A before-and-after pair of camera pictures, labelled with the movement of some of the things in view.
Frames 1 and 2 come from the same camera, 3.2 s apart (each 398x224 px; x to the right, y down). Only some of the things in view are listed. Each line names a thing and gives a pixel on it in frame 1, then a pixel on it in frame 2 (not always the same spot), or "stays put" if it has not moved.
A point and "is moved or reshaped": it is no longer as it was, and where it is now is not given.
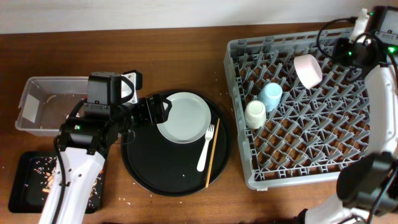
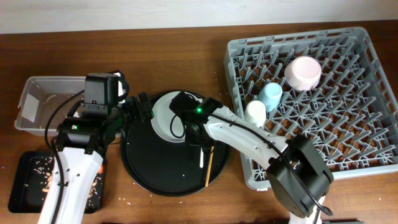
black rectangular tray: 33,175 stays put
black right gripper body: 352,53 → 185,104
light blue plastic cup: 270,94 stays put
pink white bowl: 308,69 is moved or reshaped
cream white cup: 255,112 stays put
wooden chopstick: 212,154 stays put
